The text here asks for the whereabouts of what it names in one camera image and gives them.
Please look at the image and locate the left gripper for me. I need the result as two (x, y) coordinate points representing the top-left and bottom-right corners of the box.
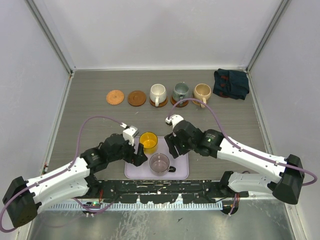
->
(108, 136), (147, 166)

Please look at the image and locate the yellow glass mug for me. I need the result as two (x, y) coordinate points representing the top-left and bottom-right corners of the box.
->
(139, 132), (158, 155)

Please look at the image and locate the clear purple glass mug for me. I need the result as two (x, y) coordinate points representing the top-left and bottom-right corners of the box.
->
(149, 153), (177, 177)

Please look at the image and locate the dark wooden coaster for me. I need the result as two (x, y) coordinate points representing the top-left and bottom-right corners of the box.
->
(149, 97), (168, 108)
(127, 90), (147, 107)
(170, 96), (189, 108)

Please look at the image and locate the grey-green ceramic mug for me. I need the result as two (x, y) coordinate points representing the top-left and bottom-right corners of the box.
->
(171, 82), (190, 103)

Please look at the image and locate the beige ceramic mug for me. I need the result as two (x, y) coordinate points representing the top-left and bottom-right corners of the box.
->
(193, 83), (212, 104)

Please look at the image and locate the white ceramic mug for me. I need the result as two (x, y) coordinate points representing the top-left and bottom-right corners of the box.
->
(149, 83), (167, 107)

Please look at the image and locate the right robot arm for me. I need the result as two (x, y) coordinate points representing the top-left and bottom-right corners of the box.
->
(164, 115), (305, 205)

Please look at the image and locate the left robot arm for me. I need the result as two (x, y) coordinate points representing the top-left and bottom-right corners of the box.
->
(0, 133), (148, 229)

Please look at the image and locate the lavender plastic tray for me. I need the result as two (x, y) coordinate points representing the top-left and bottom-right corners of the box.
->
(124, 136), (189, 180)

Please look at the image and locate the dark blue folded cloth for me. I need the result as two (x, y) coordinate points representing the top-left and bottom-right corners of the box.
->
(212, 68), (250, 100)

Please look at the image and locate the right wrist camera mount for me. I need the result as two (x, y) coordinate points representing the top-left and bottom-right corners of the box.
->
(165, 114), (184, 129)

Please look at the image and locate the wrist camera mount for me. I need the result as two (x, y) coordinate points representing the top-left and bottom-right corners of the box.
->
(165, 114), (184, 129)
(120, 123), (139, 146)

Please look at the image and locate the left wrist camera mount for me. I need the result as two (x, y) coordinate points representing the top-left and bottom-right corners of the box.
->
(120, 123), (139, 146)

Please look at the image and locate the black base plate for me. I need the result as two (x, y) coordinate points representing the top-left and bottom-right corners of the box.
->
(84, 180), (236, 204)

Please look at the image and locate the white slotted cable duct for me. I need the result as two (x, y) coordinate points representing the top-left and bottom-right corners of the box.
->
(47, 197), (223, 211)

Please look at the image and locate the aluminium frame rail front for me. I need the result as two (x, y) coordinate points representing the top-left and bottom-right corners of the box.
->
(26, 178), (297, 201)

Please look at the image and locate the aluminium frame post left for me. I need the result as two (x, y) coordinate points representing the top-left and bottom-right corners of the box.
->
(24, 0), (76, 75)

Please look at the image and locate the aluminium frame post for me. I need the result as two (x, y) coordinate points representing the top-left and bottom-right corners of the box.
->
(246, 0), (292, 73)
(24, 0), (76, 75)

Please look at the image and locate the aluminium frame post right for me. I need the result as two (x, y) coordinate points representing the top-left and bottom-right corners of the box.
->
(246, 0), (292, 73)

